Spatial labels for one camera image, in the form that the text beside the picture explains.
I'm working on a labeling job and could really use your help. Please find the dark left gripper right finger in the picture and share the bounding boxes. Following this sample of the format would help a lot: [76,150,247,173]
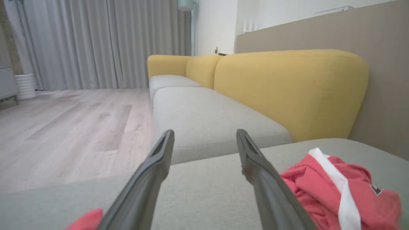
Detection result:
[236,129,318,230]

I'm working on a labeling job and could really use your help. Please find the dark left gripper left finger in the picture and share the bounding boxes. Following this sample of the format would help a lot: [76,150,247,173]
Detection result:
[97,129,175,230]

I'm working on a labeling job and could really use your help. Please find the red and white jersey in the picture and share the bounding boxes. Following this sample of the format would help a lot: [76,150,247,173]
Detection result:
[66,209,103,230]

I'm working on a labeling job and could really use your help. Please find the red shorts with white stripes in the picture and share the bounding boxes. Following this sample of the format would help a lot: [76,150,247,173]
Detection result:
[281,148,402,230]

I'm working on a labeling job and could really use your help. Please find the large grey sofa ottoman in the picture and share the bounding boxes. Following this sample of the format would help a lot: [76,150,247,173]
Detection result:
[0,138,409,230]

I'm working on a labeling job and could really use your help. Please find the long grey sofa seat cushion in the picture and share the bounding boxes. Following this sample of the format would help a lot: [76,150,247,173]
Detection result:
[153,87,293,165]

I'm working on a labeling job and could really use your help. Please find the short grey sofa seat cushion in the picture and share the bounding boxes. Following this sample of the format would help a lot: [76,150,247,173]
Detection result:
[149,75,202,104]

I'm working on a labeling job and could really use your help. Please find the yellow sofa armrest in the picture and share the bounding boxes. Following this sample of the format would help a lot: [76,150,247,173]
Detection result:
[147,55,193,79]

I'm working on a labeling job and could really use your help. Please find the narrow yellow sofa backrest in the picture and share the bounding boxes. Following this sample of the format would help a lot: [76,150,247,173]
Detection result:
[186,55,223,89]

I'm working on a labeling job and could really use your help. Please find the grey pleated curtain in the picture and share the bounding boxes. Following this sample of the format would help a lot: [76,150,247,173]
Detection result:
[5,0,192,91]

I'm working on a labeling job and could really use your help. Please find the white ribbed plant pot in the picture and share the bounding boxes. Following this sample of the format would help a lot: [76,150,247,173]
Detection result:
[14,73,38,100]

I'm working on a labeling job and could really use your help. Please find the grey cabinet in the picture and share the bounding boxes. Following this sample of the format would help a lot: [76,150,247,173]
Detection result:
[0,65,19,104]

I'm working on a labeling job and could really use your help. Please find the beige half-height partition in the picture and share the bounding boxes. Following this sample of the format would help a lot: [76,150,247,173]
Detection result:
[235,0,409,160]

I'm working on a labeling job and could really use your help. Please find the teal floor lamp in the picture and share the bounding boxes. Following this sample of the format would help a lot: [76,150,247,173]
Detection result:
[177,0,198,57]

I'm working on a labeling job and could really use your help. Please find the white flat device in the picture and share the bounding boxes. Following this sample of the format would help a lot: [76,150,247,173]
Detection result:
[315,5,354,15]

